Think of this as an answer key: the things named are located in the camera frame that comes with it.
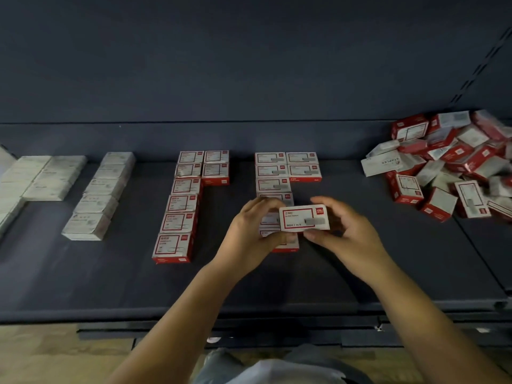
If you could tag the person's left hand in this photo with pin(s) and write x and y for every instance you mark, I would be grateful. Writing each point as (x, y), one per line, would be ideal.
(249, 240)

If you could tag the person's right hand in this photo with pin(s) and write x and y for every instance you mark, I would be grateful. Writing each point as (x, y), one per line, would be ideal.
(356, 244)

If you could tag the pile of red white boxes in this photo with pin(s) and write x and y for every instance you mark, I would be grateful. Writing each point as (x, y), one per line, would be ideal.
(448, 164)

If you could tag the dark metal shelf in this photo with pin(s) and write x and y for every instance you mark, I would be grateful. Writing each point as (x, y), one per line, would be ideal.
(240, 60)

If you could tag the person's left forearm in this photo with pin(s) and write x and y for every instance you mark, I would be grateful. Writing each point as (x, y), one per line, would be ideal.
(172, 332)

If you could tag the person's right forearm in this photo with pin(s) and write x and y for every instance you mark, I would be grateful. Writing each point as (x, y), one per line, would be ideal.
(436, 328)

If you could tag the person's grey clothing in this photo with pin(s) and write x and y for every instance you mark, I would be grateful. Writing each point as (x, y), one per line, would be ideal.
(280, 370)

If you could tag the white paper card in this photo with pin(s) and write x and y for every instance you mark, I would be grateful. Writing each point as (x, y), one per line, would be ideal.
(377, 326)

